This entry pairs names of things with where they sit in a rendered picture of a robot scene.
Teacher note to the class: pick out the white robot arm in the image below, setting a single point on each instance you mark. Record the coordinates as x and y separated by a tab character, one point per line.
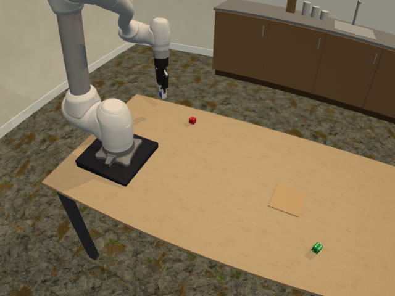
111	123

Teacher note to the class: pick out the orange mat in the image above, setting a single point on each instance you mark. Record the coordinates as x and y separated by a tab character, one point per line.
287	200

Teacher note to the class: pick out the green die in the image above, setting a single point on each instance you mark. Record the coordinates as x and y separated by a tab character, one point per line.
316	248

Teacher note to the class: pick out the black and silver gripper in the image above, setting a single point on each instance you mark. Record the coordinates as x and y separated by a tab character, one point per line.
162	74

